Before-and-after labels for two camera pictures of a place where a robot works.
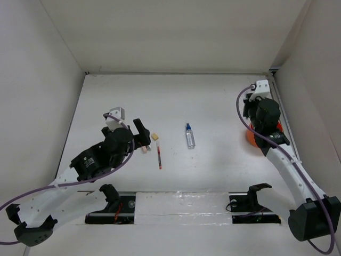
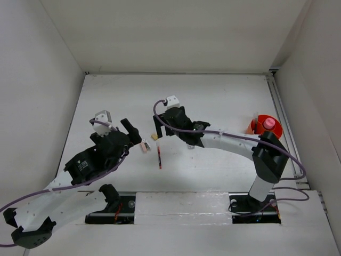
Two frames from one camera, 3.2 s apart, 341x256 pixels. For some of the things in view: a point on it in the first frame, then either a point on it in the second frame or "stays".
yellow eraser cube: [154, 136] stays
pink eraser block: [144, 149] stays
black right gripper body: [250, 110] → [170, 132]
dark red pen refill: [159, 158] stays
